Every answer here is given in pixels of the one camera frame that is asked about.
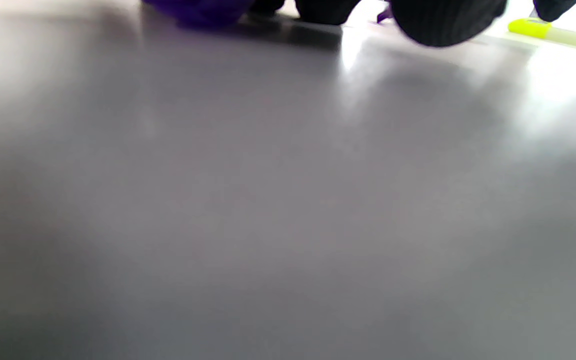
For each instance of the person's right hand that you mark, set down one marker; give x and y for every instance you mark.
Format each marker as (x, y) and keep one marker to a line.
(550, 9)

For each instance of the person's left hand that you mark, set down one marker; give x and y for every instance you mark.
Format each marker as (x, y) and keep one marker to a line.
(443, 22)

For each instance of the yellow highlighter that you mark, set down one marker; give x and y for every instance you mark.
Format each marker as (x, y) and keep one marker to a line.
(528, 27)

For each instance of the purple highlighter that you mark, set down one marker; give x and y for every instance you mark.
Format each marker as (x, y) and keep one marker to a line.
(384, 16)

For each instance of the purple highlighter cap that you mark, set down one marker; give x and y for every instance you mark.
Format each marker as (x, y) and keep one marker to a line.
(198, 11)

